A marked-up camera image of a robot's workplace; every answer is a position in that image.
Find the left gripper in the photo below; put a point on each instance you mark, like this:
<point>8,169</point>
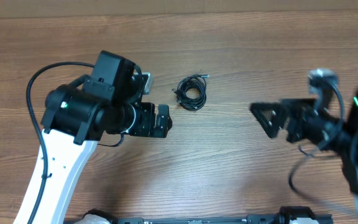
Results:
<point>146,128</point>

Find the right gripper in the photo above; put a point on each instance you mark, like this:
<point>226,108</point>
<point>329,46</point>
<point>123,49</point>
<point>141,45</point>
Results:
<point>302,124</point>

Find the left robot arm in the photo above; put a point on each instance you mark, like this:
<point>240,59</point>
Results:
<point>77,114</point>

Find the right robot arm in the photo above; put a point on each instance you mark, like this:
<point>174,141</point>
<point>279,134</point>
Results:
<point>331,101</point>

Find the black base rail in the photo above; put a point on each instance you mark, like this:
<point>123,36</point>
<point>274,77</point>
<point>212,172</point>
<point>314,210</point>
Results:
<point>285,215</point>

